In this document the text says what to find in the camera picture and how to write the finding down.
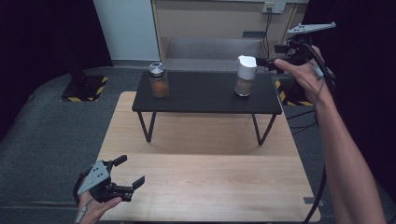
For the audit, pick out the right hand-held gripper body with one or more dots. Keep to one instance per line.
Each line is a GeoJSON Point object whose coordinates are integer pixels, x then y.
{"type": "Point", "coordinates": [300, 46]}

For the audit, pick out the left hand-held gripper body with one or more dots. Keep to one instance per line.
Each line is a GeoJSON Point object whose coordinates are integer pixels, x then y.
{"type": "Point", "coordinates": [95, 177]}

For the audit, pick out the white lid spice jar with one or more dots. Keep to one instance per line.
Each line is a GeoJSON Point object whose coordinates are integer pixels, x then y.
{"type": "Point", "coordinates": [246, 77]}

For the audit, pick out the black shelf with metal legs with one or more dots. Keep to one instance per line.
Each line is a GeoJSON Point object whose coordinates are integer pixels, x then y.
{"type": "Point", "coordinates": [207, 93]}

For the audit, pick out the silver lid spice jar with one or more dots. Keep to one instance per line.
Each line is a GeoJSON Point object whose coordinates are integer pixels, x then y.
{"type": "Point", "coordinates": [158, 82]}

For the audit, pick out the person's left hand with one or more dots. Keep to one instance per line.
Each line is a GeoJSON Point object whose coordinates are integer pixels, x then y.
{"type": "Point", "coordinates": [93, 208]}

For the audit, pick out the person's right hand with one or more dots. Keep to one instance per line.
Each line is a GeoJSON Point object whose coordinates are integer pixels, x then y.
{"type": "Point", "coordinates": [306, 77]}

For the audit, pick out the black stand with striped base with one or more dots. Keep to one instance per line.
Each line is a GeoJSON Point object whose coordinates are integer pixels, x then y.
{"type": "Point", "coordinates": [294, 96]}
{"type": "Point", "coordinates": [84, 88]}

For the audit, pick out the black curtain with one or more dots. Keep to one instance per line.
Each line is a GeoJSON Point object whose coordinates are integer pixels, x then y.
{"type": "Point", "coordinates": [37, 46]}
{"type": "Point", "coordinates": [364, 62]}

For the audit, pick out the grey tape strip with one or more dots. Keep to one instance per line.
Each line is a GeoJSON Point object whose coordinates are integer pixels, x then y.
{"type": "Point", "coordinates": [313, 200]}

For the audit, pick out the white wall socket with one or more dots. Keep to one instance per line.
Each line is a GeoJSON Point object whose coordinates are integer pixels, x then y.
{"type": "Point", "coordinates": [273, 6]}

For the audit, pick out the white wall panel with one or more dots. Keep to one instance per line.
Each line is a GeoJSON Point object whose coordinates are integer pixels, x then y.
{"type": "Point", "coordinates": [127, 28]}

